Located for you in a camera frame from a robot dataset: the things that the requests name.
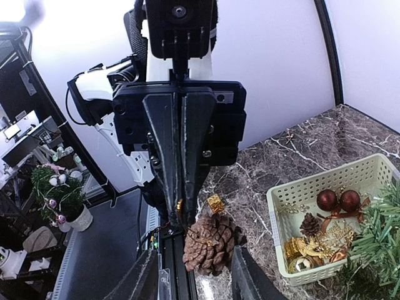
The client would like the white background plant pot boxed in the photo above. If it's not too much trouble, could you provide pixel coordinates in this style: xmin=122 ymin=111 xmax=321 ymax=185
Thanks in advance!
xmin=67 ymin=204 xmax=94 ymax=232

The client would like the small green christmas tree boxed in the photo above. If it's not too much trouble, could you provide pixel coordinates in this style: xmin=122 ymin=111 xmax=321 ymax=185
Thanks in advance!
xmin=337 ymin=182 xmax=399 ymax=299

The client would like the black front rail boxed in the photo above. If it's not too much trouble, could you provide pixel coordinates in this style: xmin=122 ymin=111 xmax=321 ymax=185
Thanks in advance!
xmin=149 ymin=190 xmax=198 ymax=300

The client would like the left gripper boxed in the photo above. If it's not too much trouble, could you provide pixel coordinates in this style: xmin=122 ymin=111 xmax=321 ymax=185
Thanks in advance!
xmin=112 ymin=81 xmax=246 ymax=225

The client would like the decorated background christmas tree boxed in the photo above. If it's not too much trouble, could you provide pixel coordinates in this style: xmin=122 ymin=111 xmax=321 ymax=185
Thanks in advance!
xmin=31 ymin=164 xmax=86 ymax=227

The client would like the red ball ornament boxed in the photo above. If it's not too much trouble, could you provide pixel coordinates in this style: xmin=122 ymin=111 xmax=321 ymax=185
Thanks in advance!
xmin=316 ymin=189 xmax=338 ymax=211
xmin=339 ymin=190 xmax=361 ymax=213

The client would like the large brown pine cone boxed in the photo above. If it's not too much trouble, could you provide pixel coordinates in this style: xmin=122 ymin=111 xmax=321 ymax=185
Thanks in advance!
xmin=182 ymin=214 xmax=247 ymax=276

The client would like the gold gift box ornament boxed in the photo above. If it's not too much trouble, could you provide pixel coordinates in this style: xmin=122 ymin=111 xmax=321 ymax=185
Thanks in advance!
xmin=207 ymin=194 xmax=225 ymax=214

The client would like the beige plastic basket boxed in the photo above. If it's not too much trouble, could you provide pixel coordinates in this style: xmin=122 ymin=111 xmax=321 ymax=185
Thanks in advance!
xmin=267 ymin=154 xmax=399 ymax=286

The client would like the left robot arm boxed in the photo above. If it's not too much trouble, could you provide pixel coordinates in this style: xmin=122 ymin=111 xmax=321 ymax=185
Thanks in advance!
xmin=67 ymin=1 xmax=246 ymax=228

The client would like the gold ornaments pile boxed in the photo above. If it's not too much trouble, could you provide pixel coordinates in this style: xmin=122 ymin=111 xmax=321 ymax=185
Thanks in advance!
xmin=284 ymin=220 xmax=356 ymax=274

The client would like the white cable duct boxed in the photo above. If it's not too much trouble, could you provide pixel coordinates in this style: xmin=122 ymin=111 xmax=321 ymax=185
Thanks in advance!
xmin=51 ymin=229 xmax=78 ymax=300

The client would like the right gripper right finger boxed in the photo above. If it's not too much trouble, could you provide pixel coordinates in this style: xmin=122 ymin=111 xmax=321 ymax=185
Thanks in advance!
xmin=231 ymin=246 xmax=286 ymax=300

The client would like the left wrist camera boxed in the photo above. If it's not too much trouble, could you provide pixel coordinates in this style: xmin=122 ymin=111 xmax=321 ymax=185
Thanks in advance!
xmin=146 ymin=1 xmax=217 ymax=81

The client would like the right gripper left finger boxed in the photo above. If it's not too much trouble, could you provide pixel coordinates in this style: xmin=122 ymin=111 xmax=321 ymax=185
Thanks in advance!
xmin=105 ymin=250 xmax=159 ymax=300

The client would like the left black frame post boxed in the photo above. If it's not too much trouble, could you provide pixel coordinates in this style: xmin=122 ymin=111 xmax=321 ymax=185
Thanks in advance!
xmin=314 ymin=0 xmax=344 ymax=106

